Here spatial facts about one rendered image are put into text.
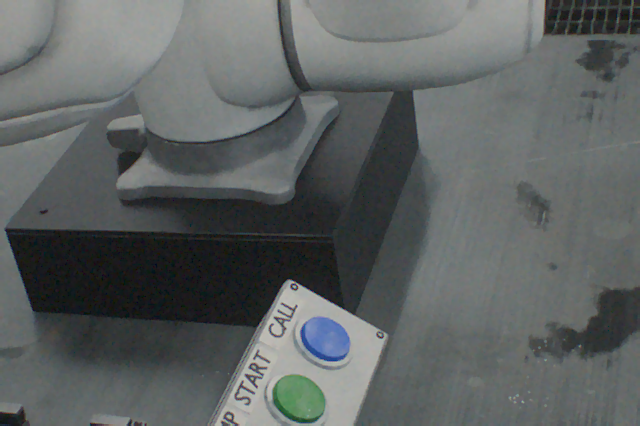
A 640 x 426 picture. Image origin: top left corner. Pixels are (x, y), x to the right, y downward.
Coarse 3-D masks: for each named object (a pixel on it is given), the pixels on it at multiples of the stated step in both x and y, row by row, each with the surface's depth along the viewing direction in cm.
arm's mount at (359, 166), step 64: (384, 128) 121; (64, 192) 119; (320, 192) 111; (384, 192) 122; (64, 256) 115; (128, 256) 113; (192, 256) 110; (256, 256) 108; (320, 256) 106; (192, 320) 115; (256, 320) 113
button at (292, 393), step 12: (276, 384) 64; (288, 384) 64; (300, 384) 64; (312, 384) 65; (276, 396) 63; (288, 396) 63; (300, 396) 64; (312, 396) 64; (288, 408) 63; (300, 408) 63; (312, 408) 63; (324, 408) 64; (300, 420) 63; (312, 420) 63
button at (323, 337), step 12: (312, 324) 68; (324, 324) 68; (336, 324) 68; (312, 336) 67; (324, 336) 67; (336, 336) 68; (348, 336) 68; (312, 348) 67; (324, 348) 67; (336, 348) 67; (348, 348) 68; (336, 360) 67
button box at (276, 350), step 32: (288, 288) 70; (288, 320) 68; (352, 320) 70; (256, 352) 65; (288, 352) 66; (352, 352) 68; (256, 384) 64; (320, 384) 66; (352, 384) 67; (224, 416) 61; (256, 416) 62; (352, 416) 65
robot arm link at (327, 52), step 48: (288, 0) 101; (336, 0) 97; (384, 0) 96; (432, 0) 96; (480, 0) 97; (528, 0) 98; (288, 48) 103; (336, 48) 101; (384, 48) 100; (432, 48) 99; (480, 48) 99; (528, 48) 102
